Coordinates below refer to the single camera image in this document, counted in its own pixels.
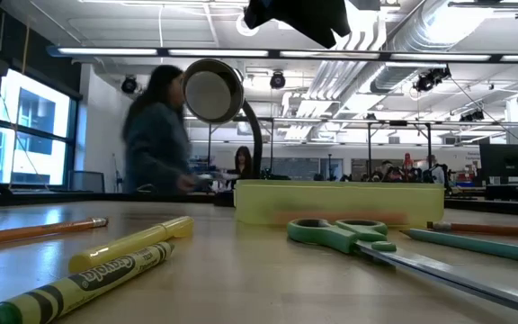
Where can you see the yellow translucent supply box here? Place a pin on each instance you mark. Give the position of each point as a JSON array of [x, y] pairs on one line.
[[340, 198]]

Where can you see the yellow highlighter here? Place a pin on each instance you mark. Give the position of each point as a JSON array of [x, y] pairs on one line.
[[128, 245]]

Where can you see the orange pencil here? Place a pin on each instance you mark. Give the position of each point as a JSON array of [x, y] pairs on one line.
[[38, 231], [497, 230]]

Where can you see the teal pencil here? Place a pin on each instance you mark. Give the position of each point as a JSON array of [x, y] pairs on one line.
[[488, 246]]

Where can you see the yellow-green Crayola crayon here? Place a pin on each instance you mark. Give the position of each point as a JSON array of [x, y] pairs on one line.
[[106, 274]]

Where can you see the overhead LED light bar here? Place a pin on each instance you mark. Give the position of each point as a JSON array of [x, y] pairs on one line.
[[218, 52]]

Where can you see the black desk lamp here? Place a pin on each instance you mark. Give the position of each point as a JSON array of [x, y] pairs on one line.
[[211, 92]]

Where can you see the person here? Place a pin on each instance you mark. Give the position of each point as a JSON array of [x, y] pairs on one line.
[[155, 144], [243, 162], [436, 171]]

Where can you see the small red background object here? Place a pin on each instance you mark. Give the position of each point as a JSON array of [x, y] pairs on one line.
[[408, 159]]

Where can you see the black computer monitor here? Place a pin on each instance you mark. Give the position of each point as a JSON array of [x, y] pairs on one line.
[[506, 159]]

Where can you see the grey office chair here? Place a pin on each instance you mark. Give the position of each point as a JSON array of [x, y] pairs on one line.
[[86, 181]]

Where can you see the large window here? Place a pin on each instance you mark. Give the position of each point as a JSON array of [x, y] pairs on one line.
[[34, 112]]

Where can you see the black ceiling camera cluster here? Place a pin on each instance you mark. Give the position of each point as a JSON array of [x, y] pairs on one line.
[[430, 80]]

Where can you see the black metal frame stand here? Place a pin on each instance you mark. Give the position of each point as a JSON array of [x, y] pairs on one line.
[[369, 144]]

